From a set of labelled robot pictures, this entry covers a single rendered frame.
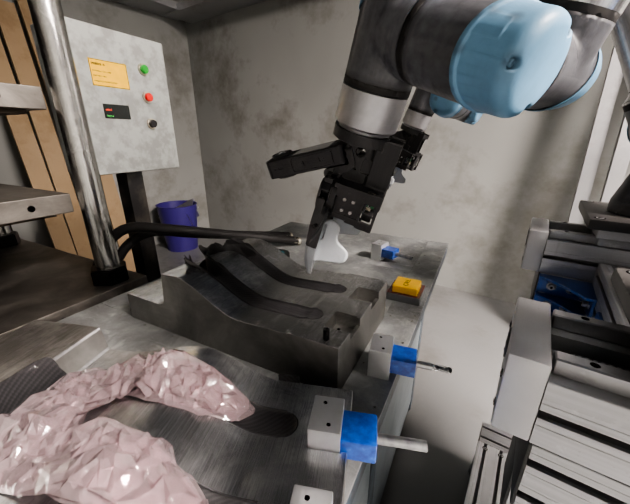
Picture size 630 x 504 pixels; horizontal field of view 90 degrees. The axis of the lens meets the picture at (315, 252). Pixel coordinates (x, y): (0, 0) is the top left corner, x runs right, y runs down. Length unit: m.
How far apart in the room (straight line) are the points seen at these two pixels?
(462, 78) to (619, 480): 0.36
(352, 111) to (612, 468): 0.40
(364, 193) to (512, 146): 2.22
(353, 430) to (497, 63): 0.37
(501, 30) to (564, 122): 2.30
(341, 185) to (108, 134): 0.90
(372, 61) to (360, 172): 0.12
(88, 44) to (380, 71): 0.96
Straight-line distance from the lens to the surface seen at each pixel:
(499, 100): 0.29
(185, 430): 0.41
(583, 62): 0.43
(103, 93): 1.20
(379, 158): 0.40
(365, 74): 0.37
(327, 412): 0.41
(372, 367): 0.57
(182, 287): 0.64
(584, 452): 0.41
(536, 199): 2.61
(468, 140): 2.61
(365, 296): 0.66
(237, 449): 0.42
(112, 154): 1.19
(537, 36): 0.29
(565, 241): 0.83
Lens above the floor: 1.18
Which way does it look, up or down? 20 degrees down
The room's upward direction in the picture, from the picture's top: straight up
